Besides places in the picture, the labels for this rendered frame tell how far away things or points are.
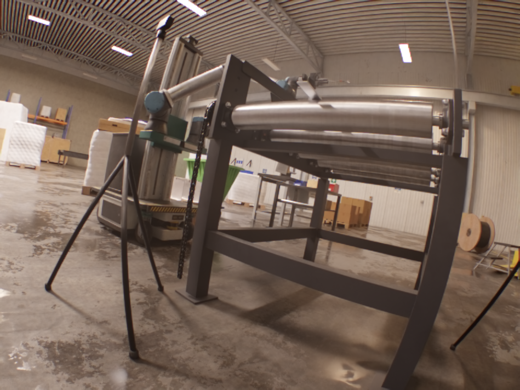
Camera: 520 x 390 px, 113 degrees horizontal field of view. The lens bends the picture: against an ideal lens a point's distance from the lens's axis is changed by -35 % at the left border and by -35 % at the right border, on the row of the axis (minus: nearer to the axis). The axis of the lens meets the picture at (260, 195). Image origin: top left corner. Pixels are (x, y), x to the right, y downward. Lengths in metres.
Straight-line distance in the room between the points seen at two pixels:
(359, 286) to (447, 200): 0.36
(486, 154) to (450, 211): 11.30
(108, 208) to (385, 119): 2.05
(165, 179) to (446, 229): 2.13
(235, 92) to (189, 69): 1.37
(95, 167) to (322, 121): 4.02
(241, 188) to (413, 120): 7.70
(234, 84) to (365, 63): 12.83
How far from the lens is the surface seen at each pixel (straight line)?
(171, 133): 2.30
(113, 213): 2.21
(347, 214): 7.13
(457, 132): 0.79
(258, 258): 0.99
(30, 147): 8.88
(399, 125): 0.84
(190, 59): 2.64
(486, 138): 12.26
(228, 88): 1.24
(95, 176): 4.53
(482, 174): 11.85
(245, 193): 8.35
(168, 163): 2.38
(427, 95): 11.99
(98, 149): 4.55
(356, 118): 0.87
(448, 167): 0.80
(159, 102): 1.86
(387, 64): 13.67
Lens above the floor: 0.55
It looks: 1 degrees down
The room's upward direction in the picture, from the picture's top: 10 degrees clockwise
